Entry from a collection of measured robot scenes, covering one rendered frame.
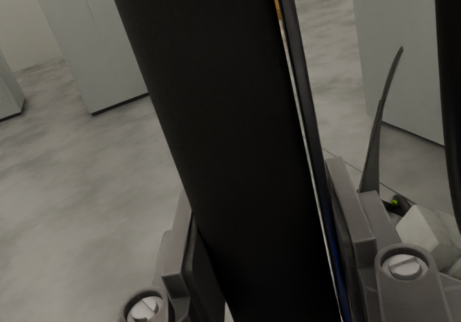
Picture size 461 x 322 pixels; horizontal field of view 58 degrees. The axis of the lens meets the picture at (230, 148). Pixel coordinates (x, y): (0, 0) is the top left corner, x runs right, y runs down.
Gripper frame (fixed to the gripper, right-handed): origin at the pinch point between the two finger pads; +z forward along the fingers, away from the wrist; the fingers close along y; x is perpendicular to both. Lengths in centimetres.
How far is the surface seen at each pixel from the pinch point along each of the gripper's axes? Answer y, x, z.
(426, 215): 17, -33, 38
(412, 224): 15, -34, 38
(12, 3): -604, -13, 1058
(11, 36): -637, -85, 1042
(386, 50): 76, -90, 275
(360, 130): 54, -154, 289
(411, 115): 84, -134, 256
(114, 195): -148, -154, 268
